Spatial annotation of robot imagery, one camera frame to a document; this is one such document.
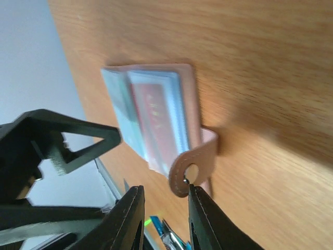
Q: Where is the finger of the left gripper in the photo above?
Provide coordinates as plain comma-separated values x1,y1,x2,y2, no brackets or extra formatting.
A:
1,109,121,204

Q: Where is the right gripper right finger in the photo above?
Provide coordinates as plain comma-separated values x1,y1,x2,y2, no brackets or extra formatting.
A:
188,184,262,250

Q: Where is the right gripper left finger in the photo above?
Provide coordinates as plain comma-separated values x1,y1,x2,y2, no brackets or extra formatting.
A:
67,185,145,249

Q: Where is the red card bottom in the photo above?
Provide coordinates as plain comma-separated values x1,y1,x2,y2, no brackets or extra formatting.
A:
133,83,178,173

